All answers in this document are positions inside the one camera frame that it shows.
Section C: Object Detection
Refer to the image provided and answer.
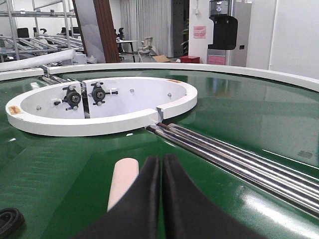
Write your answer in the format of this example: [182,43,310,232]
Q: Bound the white rim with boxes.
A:
[0,68,44,81]
[46,62,319,93]

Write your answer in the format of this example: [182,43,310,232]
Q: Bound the black bearing mount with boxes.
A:
[91,82,118,106]
[53,85,81,111]

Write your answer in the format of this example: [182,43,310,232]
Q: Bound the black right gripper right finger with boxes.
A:
[162,154,262,239]

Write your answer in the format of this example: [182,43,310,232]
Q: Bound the right black bearing mount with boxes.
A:
[91,82,118,106]

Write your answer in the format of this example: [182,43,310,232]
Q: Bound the red box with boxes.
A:
[180,55,200,64]

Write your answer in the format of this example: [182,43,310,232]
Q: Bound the chrome rollers near right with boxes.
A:
[146,123,319,216]

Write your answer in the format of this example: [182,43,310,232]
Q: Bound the brown wooden pillar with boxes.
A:
[93,0,120,63]

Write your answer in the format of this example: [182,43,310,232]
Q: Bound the white outer rim left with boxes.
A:
[0,68,44,81]

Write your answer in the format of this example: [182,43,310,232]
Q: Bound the beige hand brush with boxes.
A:
[107,158,139,211]

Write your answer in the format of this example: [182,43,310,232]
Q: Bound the orange warning sticker front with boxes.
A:
[8,106,21,115]

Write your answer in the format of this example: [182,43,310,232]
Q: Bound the white inner conveyor ring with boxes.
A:
[5,76,198,137]

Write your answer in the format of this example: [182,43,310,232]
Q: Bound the orange warning sticker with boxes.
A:
[167,79,182,83]
[8,106,21,115]

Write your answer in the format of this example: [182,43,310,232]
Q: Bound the chrome rollers far left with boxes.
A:
[39,65,77,85]

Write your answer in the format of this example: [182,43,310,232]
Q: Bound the orange warning sticker back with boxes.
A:
[167,79,182,83]

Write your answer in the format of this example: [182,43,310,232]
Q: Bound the metal shelving rack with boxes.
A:
[0,0,84,62]

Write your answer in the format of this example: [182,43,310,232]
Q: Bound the left black bearing mount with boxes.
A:
[53,85,81,111]

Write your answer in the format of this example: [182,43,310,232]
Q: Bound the white outer rim right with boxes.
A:
[46,62,319,93]

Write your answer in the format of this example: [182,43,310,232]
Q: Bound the black water dispenser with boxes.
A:
[208,0,238,50]

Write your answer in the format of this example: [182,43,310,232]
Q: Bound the pink wall notice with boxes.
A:
[193,25,206,39]

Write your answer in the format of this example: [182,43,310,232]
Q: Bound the chrome rollers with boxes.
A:
[39,65,77,85]
[146,123,319,216]

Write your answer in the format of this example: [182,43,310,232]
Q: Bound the black USB cable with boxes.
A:
[0,207,26,239]

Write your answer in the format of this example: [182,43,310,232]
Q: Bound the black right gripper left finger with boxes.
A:
[74,156,161,239]

